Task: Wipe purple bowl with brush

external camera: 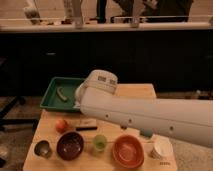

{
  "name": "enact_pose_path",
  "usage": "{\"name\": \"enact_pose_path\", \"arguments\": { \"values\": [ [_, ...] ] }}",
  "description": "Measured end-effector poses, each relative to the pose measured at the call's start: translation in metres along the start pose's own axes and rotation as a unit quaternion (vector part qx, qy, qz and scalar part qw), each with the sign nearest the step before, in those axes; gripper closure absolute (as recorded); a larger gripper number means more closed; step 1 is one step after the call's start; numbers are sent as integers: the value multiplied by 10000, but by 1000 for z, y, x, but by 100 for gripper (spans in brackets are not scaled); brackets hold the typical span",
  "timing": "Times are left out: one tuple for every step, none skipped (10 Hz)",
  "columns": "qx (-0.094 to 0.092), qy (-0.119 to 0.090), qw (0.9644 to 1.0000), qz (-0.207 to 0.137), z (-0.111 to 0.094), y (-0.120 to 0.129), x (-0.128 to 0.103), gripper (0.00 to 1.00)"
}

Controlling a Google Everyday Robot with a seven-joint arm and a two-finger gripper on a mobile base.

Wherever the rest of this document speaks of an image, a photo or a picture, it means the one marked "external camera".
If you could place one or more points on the teal sponge piece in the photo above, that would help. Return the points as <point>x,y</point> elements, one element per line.
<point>146,133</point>

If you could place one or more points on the green cucumber toy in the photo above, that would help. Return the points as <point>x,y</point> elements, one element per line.
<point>61,95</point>

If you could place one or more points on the small metal cup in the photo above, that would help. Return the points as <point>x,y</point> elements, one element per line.
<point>42,149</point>

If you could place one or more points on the small green cup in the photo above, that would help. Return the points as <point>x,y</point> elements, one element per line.
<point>99,142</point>

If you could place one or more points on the black brush block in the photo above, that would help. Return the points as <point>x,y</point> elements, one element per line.
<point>86,124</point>

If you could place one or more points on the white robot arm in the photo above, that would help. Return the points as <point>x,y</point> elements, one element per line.
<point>186,120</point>

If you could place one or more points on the orange bowl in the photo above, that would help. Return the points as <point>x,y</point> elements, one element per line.
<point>127,151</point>

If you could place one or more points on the green plastic tray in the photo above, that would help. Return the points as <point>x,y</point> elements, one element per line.
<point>51,101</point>

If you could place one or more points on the white paper cup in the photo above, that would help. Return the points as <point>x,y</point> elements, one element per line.
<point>162,148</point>

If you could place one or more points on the orange tomato toy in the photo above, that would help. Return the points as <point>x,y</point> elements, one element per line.
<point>61,125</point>

